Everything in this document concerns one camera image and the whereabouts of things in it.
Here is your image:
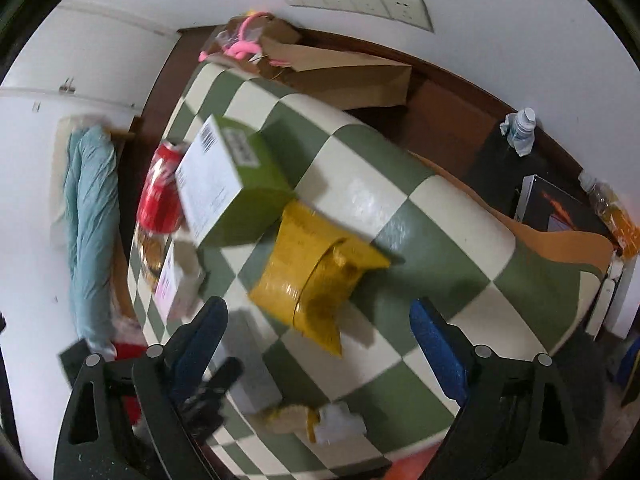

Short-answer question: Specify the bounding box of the yellow snack packet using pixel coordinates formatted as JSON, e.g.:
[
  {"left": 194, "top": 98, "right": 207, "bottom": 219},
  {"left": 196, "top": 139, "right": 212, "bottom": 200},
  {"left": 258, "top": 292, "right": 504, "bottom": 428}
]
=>
[{"left": 248, "top": 200, "right": 392, "bottom": 357}]

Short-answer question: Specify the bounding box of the white door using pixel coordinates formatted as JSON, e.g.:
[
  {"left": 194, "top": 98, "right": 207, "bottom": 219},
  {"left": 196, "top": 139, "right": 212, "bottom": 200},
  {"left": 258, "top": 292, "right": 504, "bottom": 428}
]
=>
[{"left": 0, "top": 2, "right": 180, "bottom": 116}]

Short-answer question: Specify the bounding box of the orange drink bottle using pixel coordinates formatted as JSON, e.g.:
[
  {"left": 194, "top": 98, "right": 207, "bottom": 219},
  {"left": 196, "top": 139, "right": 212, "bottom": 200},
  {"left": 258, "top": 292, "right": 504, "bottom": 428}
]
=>
[{"left": 579, "top": 170, "right": 640, "bottom": 256}]

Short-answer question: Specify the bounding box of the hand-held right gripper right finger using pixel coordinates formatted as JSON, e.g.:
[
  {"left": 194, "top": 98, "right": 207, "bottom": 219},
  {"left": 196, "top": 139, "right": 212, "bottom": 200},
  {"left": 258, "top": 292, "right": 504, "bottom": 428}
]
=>
[{"left": 409, "top": 297, "right": 591, "bottom": 480}]

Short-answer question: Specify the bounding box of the white paper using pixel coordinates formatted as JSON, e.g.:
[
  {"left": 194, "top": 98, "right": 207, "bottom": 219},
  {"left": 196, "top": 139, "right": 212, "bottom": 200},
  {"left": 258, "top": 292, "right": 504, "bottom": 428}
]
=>
[{"left": 315, "top": 402, "right": 368, "bottom": 446}]

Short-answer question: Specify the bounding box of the black box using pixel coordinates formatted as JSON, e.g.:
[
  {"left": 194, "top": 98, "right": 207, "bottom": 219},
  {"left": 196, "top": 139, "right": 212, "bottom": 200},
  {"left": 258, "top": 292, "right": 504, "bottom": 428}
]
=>
[{"left": 515, "top": 174, "right": 601, "bottom": 233}]

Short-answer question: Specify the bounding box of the wall socket strip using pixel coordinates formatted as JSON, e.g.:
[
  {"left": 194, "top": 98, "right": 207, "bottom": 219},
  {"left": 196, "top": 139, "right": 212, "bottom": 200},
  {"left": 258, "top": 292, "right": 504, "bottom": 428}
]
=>
[{"left": 275, "top": 0, "right": 433, "bottom": 33}]

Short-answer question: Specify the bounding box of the pink toy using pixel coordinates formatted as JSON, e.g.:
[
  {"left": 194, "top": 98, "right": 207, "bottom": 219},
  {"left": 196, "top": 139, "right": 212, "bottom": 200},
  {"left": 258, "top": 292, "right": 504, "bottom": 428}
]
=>
[{"left": 199, "top": 10, "right": 291, "bottom": 66}]

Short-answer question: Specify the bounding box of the small white and pink box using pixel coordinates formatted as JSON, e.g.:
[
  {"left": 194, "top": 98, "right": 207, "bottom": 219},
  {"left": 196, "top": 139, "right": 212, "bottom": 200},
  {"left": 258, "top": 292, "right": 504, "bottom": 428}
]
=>
[{"left": 152, "top": 240, "right": 207, "bottom": 323}]

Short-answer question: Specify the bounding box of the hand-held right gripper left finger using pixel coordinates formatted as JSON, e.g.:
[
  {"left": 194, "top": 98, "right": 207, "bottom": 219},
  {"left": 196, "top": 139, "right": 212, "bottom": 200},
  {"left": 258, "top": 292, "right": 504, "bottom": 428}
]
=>
[{"left": 54, "top": 296, "right": 231, "bottom": 480}]

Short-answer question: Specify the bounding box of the orange cloth under tablecloth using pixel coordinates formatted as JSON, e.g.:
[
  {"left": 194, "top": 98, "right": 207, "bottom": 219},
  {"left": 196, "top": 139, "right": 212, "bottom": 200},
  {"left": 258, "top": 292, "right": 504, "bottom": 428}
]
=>
[{"left": 410, "top": 152, "right": 615, "bottom": 273}]

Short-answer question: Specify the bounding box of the brown cardboard box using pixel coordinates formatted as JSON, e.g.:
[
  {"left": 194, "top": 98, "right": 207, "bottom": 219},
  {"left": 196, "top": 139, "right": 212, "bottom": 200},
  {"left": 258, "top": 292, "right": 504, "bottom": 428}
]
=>
[{"left": 402, "top": 79, "right": 501, "bottom": 173}]

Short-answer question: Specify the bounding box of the light blue duvet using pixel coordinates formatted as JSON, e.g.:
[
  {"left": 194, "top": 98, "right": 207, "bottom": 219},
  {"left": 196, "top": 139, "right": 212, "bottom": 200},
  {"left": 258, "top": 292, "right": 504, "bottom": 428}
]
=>
[{"left": 64, "top": 125, "right": 121, "bottom": 356}]

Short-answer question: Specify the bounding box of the green box with white label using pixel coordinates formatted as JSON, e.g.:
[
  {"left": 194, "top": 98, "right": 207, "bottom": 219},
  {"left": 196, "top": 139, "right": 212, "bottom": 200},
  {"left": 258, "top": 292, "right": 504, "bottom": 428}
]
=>
[{"left": 174, "top": 114, "right": 298, "bottom": 250}]

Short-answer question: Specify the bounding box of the green cream checkered tablecloth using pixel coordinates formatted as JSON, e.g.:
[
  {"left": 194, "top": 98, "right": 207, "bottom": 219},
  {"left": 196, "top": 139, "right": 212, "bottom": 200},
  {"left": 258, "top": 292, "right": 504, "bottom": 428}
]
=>
[{"left": 127, "top": 60, "right": 616, "bottom": 480}]

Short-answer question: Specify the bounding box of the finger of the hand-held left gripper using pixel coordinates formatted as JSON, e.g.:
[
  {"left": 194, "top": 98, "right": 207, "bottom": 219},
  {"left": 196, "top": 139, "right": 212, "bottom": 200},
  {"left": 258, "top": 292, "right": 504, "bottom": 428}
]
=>
[{"left": 177, "top": 356, "right": 245, "bottom": 433}]

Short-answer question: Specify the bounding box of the brown paper bag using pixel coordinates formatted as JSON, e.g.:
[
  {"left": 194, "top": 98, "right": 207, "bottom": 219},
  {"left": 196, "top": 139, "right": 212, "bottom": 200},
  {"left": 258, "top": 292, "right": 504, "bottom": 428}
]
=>
[{"left": 215, "top": 15, "right": 413, "bottom": 111}]

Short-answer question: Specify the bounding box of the clear plastic bottle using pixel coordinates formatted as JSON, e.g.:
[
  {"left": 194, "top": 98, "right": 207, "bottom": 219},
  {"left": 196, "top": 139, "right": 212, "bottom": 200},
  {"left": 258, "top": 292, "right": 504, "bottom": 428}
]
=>
[{"left": 500, "top": 107, "right": 538, "bottom": 158}]

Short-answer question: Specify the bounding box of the yellow wrapper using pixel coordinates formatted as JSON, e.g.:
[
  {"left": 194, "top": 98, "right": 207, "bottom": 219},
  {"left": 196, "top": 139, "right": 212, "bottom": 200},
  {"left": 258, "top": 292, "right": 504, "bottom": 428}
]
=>
[{"left": 262, "top": 404, "right": 321, "bottom": 443}]

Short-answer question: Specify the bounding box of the red soda can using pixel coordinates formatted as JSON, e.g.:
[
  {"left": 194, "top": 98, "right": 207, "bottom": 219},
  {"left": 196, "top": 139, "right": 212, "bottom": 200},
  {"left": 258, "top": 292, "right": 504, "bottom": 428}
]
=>
[{"left": 136, "top": 139, "right": 191, "bottom": 235}]

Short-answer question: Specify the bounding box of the brown snack packet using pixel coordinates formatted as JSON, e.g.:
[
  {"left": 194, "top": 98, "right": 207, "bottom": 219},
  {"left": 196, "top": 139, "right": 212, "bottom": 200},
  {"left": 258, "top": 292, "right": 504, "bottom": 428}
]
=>
[{"left": 131, "top": 225, "right": 168, "bottom": 291}]

